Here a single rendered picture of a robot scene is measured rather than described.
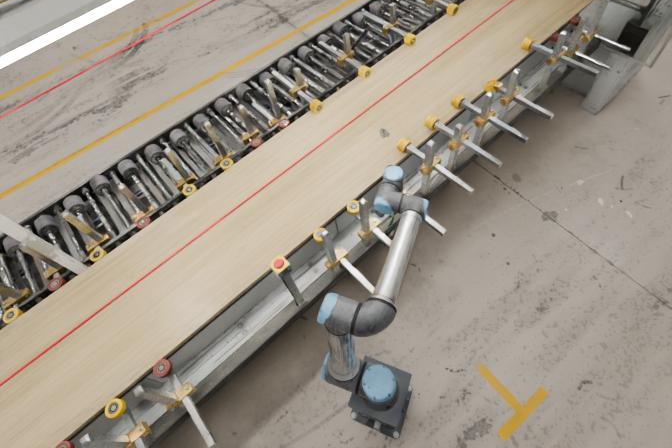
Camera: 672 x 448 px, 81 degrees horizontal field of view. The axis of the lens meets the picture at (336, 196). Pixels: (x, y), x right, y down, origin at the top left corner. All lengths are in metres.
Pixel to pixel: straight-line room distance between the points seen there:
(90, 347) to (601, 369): 2.93
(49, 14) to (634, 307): 3.35
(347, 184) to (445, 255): 1.12
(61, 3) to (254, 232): 1.47
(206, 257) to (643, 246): 3.00
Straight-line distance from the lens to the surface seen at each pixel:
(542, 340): 3.05
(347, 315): 1.42
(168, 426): 2.35
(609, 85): 4.07
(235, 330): 2.39
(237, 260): 2.22
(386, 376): 1.95
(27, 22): 1.17
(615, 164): 3.96
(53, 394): 2.46
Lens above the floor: 2.80
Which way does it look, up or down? 56 degrees down
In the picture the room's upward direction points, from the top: 12 degrees counter-clockwise
